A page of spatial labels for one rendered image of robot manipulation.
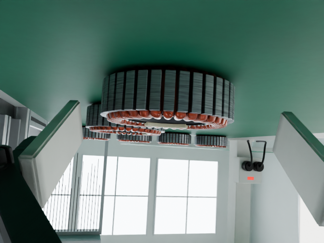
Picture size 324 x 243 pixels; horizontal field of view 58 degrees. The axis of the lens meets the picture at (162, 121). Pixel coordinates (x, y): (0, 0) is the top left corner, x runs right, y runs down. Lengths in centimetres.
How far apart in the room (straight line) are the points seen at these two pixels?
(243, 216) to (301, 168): 96
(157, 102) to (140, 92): 1
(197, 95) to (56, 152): 10
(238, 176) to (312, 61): 87
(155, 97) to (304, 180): 10
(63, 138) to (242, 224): 101
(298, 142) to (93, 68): 15
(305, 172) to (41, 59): 18
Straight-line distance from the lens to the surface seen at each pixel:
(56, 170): 16
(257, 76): 24
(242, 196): 112
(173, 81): 20
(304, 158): 17
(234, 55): 19
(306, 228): 648
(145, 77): 20
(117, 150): 672
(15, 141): 55
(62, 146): 17
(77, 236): 397
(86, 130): 86
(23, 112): 56
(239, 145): 110
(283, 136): 20
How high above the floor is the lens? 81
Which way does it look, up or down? 6 degrees down
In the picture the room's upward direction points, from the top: 177 degrees counter-clockwise
